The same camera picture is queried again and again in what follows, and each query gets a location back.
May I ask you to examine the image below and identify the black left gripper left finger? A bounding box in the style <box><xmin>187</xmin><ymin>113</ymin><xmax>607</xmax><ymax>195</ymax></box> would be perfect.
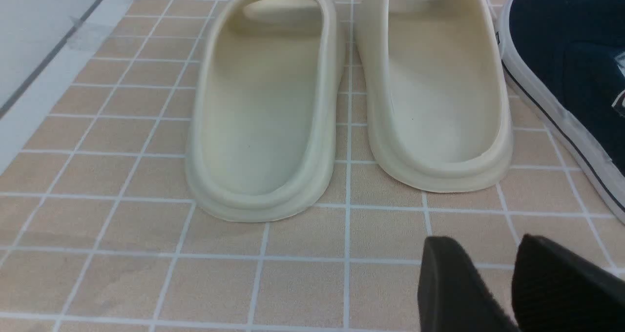
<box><xmin>417</xmin><ymin>236</ymin><xmax>519</xmax><ymax>332</ymax></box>

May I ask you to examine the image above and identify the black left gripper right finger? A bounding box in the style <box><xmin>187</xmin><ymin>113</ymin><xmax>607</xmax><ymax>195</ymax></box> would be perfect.
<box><xmin>511</xmin><ymin>234</ymin><xmax>625</xmax><ymax>332</ymax></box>

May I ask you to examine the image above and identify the navy canvas shoe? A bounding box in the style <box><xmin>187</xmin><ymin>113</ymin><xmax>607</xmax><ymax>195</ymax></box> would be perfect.
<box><xmin>495</xmin><ymin>0</ymin><xmax>625</xmax><ymax>225</ymax></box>

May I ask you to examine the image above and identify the cream slipper, right one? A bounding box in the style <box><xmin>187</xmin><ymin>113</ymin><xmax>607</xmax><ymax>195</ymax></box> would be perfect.
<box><xmin>354</xmin><ymin>0</ymin><xmax>513</xmax><ymax>193</ymax></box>

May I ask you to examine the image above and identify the cream slipper, one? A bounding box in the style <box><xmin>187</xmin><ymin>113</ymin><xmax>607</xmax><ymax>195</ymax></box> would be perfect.
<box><xmin>354</xmin><ymin>0</ymin><xmax>513</xmax><ymax>193</ymax></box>
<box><xmin>185</xmin><ymin>0</ymin><xmax>346</xmax><ymax>223</ymax></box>

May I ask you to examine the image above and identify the cream slipper, left one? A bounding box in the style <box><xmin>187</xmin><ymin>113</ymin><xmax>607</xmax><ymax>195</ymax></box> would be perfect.
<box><xmin>185</xmin><ymin>0</ymin><xmax>346</xmax><ymax>223</ymax></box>

